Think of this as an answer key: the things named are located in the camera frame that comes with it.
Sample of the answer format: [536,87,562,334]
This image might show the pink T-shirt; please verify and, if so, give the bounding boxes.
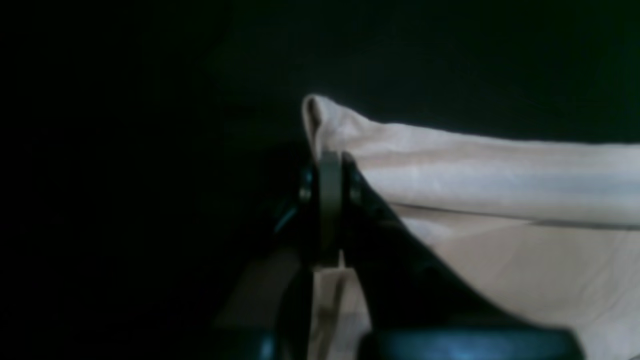
[215,94,640,360]

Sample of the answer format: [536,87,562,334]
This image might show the black table cloth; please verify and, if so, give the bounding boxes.
[1,0,639,360]

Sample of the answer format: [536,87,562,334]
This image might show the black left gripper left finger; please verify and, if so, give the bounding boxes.
[200,151,343,360]

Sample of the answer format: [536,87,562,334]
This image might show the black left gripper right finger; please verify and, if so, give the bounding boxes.
[342,152,586,360]

